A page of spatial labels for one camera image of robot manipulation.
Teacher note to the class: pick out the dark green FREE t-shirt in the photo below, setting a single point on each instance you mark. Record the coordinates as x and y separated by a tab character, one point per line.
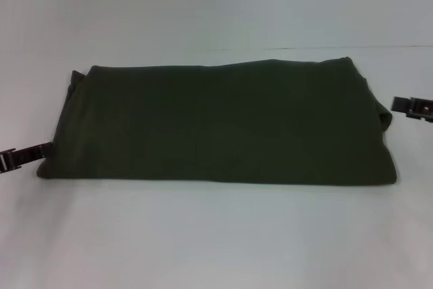
220	119

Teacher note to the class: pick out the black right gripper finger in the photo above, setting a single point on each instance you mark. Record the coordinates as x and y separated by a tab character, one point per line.
411	106

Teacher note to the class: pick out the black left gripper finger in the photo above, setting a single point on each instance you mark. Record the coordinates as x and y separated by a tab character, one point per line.
27	155

